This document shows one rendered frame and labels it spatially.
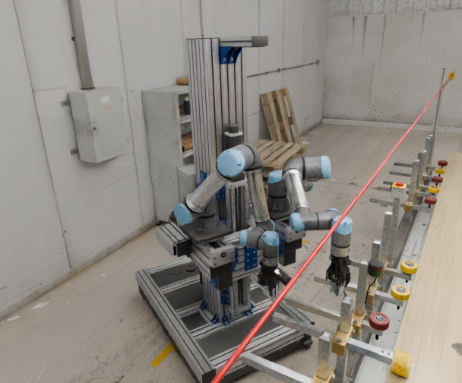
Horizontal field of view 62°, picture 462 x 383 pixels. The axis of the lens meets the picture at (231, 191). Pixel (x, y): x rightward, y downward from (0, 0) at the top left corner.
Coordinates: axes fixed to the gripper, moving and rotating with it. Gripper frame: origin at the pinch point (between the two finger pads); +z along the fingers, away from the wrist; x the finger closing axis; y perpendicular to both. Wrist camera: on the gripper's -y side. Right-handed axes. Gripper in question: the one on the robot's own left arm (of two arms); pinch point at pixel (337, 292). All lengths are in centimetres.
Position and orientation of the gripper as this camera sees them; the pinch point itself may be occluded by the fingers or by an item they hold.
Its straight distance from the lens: 175.8
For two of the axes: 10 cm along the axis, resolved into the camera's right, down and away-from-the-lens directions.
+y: -5.3, 3.3, -7.8
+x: 8.5, 1.7, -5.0
